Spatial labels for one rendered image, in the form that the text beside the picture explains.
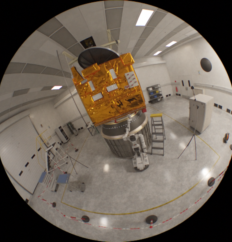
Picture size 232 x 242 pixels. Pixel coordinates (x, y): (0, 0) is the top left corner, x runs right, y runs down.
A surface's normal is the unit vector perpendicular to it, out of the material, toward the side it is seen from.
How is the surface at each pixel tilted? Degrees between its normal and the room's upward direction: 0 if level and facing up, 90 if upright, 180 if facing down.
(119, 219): 0
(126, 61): 89
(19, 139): 90
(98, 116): 90
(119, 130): 62
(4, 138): 90
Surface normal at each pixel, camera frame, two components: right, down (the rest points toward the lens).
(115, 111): 0.05, 0.36
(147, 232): -0.37, -0.85
